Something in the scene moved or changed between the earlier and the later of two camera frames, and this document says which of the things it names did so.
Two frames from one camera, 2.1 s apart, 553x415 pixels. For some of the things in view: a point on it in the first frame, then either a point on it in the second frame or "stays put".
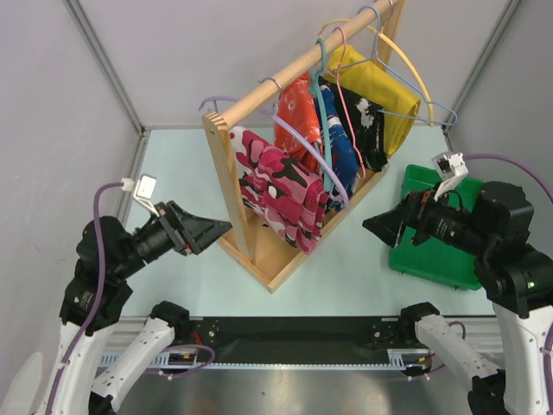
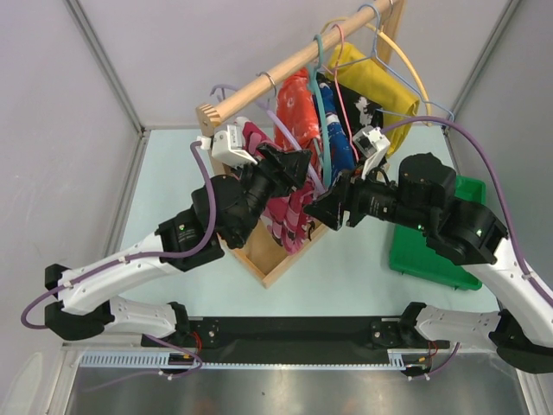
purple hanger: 290,130 -> 318,181
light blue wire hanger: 373,58 stays put
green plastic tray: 433,258 stays put
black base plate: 295,340 stays put
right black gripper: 414,209 -> 345,194
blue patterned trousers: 343,154 stays put
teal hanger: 316,85 stays put
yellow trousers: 352,70 stays put
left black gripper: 199,232 -> 284,170
